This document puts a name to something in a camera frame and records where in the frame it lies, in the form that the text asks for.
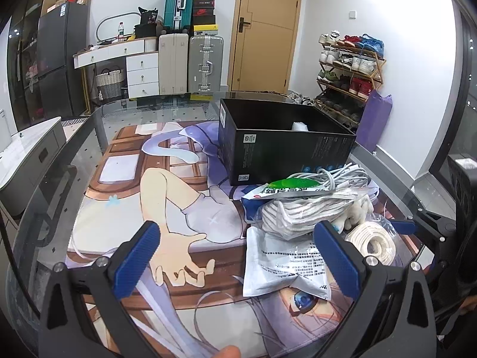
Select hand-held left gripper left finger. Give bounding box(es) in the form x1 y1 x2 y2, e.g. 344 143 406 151
37 221 162 358

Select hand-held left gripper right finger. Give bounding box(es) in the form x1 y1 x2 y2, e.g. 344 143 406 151
313 220 446 358

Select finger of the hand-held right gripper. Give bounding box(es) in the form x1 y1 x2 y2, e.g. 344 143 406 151
389 211 457 237

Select white rope coil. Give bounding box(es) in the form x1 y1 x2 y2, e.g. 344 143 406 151
345 222 397 268

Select white knitted gloves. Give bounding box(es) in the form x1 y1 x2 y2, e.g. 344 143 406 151
342 194 375 231

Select white foil pouch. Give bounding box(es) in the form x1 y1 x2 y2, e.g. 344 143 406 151
242 226 332 301

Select bagged white cable bundle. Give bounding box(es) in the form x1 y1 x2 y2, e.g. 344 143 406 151
259 190 358 240

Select black cardboard box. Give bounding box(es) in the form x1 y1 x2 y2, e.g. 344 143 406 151
218 98 357 186

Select person's left hand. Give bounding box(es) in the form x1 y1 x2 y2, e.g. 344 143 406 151
214 345 243 358

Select printed desk mat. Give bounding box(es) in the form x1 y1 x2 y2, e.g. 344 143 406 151
67 121 422 358

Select purple bag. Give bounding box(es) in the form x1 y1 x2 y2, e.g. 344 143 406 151
356 89 393 153

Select wooden shoe rack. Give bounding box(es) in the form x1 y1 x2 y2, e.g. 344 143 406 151
315 35 386 127

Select white side table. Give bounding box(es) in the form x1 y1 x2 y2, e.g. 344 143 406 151
0 117 68 217

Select scattered loose shoes group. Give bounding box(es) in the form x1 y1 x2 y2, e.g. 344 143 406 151
287 89 317 106

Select row of racked shoes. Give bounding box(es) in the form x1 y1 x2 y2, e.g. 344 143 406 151
315 30 385 124

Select wicker basket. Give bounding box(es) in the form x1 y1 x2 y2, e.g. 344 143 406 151
95 69 127 99

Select white desk with drawers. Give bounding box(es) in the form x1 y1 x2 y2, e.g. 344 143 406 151
72 38 160 99

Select beige suitcase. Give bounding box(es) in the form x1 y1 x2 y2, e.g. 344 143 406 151
158 33 189 95

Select silver suitcase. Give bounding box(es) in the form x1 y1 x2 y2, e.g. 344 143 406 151
187 35 225 94

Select black refrigerator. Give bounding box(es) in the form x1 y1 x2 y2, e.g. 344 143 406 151
37 2 94 118

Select dark glass cabinet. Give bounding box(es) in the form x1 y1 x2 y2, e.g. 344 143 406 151
7 0 71 131

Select wooden door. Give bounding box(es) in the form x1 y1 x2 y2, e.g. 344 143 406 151
227 0 304 94

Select black bag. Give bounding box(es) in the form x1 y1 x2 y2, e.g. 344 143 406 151
134 7 162 39

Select oval mirror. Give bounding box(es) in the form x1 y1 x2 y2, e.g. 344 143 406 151
96 11 144 43

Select teal suitcase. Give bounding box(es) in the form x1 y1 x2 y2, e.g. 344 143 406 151
164 0 196 32

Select black and red shoe box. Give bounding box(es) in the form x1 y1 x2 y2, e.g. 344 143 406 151
192 0 216 16

